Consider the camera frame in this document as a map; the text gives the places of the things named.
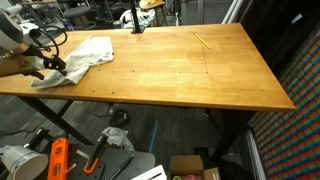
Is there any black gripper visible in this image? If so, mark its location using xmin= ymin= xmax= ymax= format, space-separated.
xmin=43 ymin=54 xmax=68 ymax=77

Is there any white frayed cotton towel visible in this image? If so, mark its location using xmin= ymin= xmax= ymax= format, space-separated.
xmin=30 ymin=35 xmax=115 ymax=90

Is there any black office chair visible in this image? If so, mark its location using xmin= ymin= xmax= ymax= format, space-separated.
xmin=56 ymin=0 xmax=98 ymax=30

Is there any white plastic bag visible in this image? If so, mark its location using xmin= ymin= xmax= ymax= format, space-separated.
xmin=101 ymin=126 xmax=136 ymax=152

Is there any orange spirit level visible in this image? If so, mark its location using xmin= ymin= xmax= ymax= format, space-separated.
xmin=46 ymin=137 xmax=70 ymax=180

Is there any orange black bar clamp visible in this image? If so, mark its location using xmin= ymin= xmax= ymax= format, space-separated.
xmin=82 ymin=133 xmax=110 ymax=175

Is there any white crumpled cloth pile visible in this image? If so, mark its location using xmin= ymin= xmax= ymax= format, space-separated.
xmin=119 ymin=8 xmax=156 ymax=30

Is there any white paper bucket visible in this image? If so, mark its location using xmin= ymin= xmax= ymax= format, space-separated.
xmin=0 ymin=144 xmax=50 ymax=180

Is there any round wooden side table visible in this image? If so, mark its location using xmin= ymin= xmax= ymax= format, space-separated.
xmin=138 ymin=0 xmax=168 ymax=27

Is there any black pen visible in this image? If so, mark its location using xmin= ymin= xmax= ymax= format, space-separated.
xmin=108 ymin=153 xmax=136 ymax=180

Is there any black perforated base board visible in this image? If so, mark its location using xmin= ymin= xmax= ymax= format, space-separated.
xmin=42 ymin=142 xmax=156 ymax=180

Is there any white flat box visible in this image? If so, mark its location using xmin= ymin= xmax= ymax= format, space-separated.
xmin=130 ymin=164 xmax=168 ymax=180

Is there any yellow pencil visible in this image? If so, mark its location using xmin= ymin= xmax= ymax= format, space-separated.
xmin=193 ymin=31 xmax=212 ymax=50

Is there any open cardboard box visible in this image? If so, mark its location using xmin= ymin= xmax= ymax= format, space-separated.
xmin=166 ymin=154 xmax=222 ymax=180

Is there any grey perforated panel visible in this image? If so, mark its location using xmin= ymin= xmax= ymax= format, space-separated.
xmin=179 ymin=0 xmax=234 ymax=25

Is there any pink round object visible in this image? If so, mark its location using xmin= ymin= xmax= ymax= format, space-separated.
xmin=181 ymin=173 xmax=203 ymax=180

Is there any white leaning pole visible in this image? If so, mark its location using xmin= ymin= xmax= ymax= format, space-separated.
xmin=221 ymin=0 xmax=240 ymax=24
xmin=229 ymin=0 xmax=247 ymax=24

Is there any white ribbed panel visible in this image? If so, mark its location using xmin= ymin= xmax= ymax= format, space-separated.
xmin=245 ymin=127 xmax=268 ymax=180

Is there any black curtain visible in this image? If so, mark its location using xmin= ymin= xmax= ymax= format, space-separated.
xmin=239 ymin=0 xmax=320 ymax=79

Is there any white paper note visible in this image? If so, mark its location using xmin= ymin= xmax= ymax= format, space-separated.
xmin=291 ymin=12 xmax=305 ymax=24

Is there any wooden green camera mount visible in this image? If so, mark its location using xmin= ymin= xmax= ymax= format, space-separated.
xmin=0 ymin=54 xmax=46 ymax=81

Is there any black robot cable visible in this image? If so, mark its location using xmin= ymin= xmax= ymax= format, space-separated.
xmin=29 ymin=25 xmax=68 ymax=58

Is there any black clamp handle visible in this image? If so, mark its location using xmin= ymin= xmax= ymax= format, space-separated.
xmin=27 ymin=127 xmax=52 ymax=152

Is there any black coiled cable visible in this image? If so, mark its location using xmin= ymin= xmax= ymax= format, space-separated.
xmin=110 ymin=108 xmax=130 ymax=128

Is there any black camera stand pole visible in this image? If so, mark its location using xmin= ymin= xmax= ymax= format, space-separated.
xmin=129 ymin=0 xmax=146 ymax=35

